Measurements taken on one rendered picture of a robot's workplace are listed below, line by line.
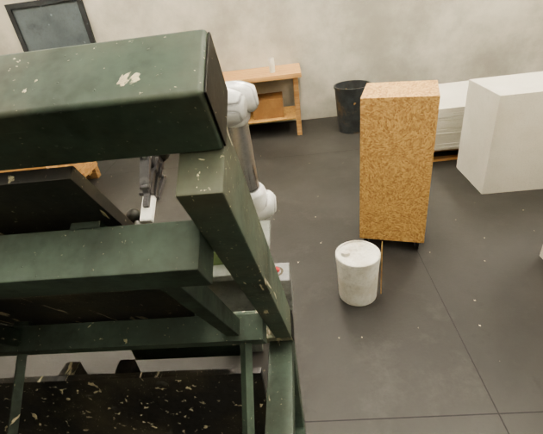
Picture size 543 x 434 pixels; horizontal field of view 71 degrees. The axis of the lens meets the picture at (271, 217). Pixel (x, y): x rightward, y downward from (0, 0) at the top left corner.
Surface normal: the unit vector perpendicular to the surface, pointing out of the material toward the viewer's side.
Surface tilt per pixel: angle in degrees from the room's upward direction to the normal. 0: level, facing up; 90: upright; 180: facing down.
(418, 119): 90
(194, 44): 32
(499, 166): 90
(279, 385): 0
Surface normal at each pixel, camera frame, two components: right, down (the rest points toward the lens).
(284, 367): -0.11, -0.84
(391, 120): -0.30, 0.53
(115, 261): -0.12, -0.44
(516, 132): -0.03, 0.52
